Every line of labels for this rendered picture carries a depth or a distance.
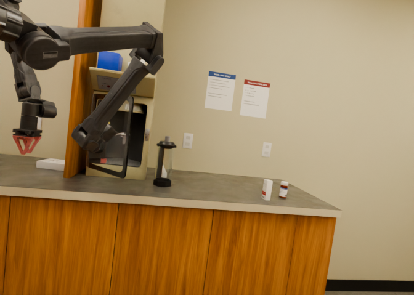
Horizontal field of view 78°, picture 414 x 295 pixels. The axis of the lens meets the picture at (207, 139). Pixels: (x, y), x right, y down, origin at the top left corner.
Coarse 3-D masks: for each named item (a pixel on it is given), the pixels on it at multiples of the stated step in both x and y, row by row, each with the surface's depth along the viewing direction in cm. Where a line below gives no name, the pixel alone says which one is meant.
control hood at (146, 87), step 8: (96, 72) 127; (104, 72) 127; (112, 72) 127; (120, 72) 127; (96, 80) 130; (144, 80) 131; (152, 80) 131; (96, 88) 134; (136, 88) 135; (144, 88) 135; (152, 88) 135; (144, 96) 139; (152, 96) 139
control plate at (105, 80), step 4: (100, 76) 128; (104, 76) 128; (100, 80) 130; (104, 80) 130; (108, 80) 130; (112, 80) 130; (116, 80) 130; (100, 84) 132; (104, 84) 132; (108, 84) 132; (112, 84) 132; (100, 88) 134; (104, 88) 134; (108, 88) 134; (132, 92) 137
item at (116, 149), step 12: (96, 96) 134; (120, 108) 124; (132, 108) 120; (120, 120) 124; (120, 132) 124; (108, 144) 128; (120, 144) 124; (108, 156) 128; (120, 156) 123; (96, 168) 133; (108, 168) 128; (120, 168) 123
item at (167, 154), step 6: (162, 144) 134; (162, 150) 135; (168, 150) 135; (174, 150) 139; (162, 156) 135; (168, 156) 135; (156, 162) 137; (162, 162) 135; (168, 162) 135; (156, 168) 137; (162, 168) 135; (168, 168) 136; (156, 174) 136; (162, 174) 135; (168, 174) 136; (162, 180) 135; (168, 180) 137
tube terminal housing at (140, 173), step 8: (128, 56) 138; (96, 64) 136; (136, 96) 141; (144, 104) 146; (152, 104) 142; (152, 112) 144; (144, 136) 143; (144, 144) 143; (144, 152) 144; (144, 160) 144; (88, 168) 139; (128, 168) 143; (136, 168) 144; (144, 168) 144; (104, 176) 141; (112, 176) 142; (128, 176) 143; (136, 176) 144; (144, 176) 145
